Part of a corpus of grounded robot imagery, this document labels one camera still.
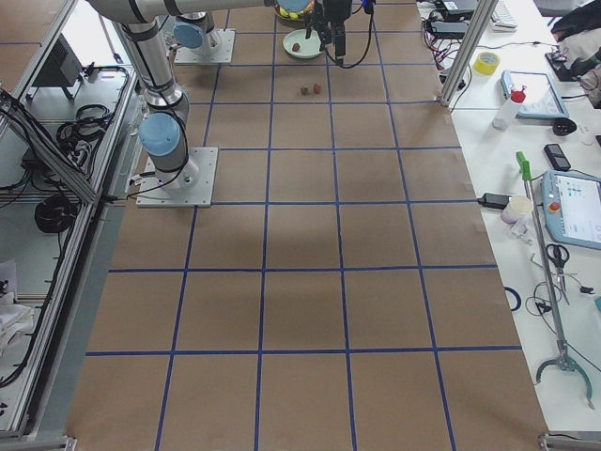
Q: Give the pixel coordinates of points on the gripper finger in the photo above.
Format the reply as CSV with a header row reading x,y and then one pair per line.
x,y
309,22
324,34

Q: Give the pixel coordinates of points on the near teach pendant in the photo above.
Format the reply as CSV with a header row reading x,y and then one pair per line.
x,y
571,206

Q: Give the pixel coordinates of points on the red cap spray bottle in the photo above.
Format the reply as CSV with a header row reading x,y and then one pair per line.
x,y
507,113

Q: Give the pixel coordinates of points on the long reach grabber tool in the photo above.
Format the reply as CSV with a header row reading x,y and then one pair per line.
x,y
563,361

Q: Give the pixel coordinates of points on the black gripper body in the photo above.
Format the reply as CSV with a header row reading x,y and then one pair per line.
x,y
334,7

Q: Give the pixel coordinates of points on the bunch of yellow bananas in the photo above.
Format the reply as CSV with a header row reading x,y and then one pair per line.
x,y
294,16

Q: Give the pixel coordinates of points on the black remote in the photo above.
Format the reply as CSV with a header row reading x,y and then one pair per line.
x,y
556,157

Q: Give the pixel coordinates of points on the teach pendant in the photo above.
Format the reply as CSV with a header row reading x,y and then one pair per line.
x,y
543,100
571,206

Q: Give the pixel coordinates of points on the black scissors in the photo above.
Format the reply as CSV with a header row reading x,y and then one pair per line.
x,y
559,255

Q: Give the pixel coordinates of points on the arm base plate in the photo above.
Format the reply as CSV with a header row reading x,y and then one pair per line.
x,y
215,47
193,186

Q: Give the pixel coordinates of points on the far teach pendant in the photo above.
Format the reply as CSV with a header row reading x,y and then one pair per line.
x,y
543,100

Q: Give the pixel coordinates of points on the light green plate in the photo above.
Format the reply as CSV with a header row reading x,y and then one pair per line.
x,y
309,48

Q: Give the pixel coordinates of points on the aluminium frame post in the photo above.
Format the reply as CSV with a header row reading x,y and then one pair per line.
x,y
476,29

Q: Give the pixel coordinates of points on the black power adapter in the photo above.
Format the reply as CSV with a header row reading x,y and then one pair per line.
x,y
494,201

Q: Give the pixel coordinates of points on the white paper cup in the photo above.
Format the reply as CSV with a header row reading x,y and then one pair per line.
x,y
517,207

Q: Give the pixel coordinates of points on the yellow tape roll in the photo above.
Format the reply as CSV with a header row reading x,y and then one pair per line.
x,y
486,63

